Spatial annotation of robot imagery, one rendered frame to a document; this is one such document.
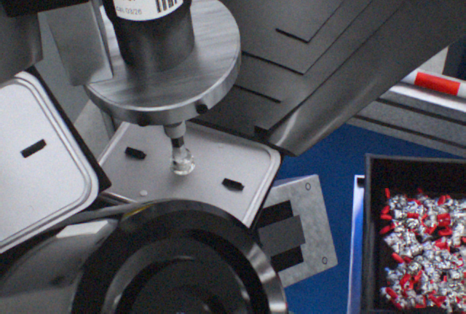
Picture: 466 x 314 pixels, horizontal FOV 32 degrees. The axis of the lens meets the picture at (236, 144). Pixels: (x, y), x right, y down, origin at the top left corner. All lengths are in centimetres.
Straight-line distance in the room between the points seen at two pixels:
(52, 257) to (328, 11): 25
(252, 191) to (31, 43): 14
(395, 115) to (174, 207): 59
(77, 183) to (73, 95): 151
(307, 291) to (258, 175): 100
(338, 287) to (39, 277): 105
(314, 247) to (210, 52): 31
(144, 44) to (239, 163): 12
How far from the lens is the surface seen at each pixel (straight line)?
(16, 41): 35
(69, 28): 31
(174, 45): 33
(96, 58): 33
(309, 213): 62
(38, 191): 36
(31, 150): 35
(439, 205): 81
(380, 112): 91
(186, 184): 42
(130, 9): 31
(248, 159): 43
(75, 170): 35
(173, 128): 39
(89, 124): 196
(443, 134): 91
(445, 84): 87
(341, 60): 48
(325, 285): 137
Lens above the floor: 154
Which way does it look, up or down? 56 degrees down
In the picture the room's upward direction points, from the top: 6 degrees counter-clockwise
